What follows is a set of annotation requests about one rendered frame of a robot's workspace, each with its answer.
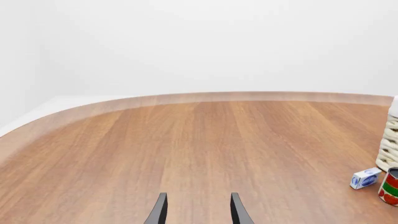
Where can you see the white woven basket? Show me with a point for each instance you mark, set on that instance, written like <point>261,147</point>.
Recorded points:
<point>389,140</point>

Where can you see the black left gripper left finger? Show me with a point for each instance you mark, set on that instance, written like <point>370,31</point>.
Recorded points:
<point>159,210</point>

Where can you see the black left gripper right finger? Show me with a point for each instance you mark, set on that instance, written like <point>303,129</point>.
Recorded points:
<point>238,211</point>

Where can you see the red green tomato tin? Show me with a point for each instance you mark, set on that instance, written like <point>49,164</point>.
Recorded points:
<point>390,187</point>

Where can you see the small white blue box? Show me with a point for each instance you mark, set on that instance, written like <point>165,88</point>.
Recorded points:
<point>364,178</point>

